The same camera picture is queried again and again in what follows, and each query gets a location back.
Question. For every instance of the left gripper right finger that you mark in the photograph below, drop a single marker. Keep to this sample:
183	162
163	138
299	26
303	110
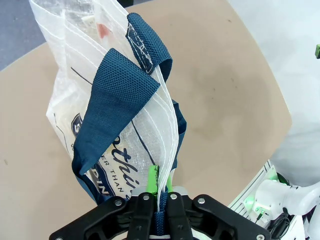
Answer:
190	217

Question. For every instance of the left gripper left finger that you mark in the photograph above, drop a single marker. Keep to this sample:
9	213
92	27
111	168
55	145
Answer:
140	215

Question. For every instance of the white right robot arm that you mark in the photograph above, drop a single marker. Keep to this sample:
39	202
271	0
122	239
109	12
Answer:
275	192

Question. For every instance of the white ribbed aluminium mount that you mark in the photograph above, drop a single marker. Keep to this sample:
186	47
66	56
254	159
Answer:
250	195

